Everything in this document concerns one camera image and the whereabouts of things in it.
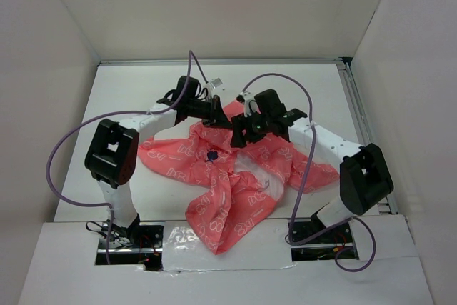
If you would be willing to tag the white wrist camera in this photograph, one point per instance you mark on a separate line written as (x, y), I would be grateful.
(248, 102)
(215, 83)

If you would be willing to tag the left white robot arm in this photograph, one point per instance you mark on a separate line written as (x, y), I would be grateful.
(111, 158)

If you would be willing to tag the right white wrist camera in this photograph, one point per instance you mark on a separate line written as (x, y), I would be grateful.
(248, 102)

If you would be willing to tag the pink patterned jacket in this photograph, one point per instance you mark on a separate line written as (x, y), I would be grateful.
(244, 186)

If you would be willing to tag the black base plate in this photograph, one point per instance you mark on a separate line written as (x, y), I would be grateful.
(323, 248)
(144, 250)

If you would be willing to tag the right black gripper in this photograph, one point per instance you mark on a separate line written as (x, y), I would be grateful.
(240, 123)

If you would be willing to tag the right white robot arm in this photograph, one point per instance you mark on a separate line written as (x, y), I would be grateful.
(364, 178)

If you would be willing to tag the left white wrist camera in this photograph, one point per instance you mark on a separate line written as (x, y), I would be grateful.
(215, 83)

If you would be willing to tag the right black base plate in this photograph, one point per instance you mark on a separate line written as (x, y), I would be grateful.
(323, 248)

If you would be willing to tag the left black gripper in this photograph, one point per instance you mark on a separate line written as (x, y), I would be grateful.
(216, 117)

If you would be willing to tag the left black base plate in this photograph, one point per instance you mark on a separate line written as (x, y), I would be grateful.
(144, 250)

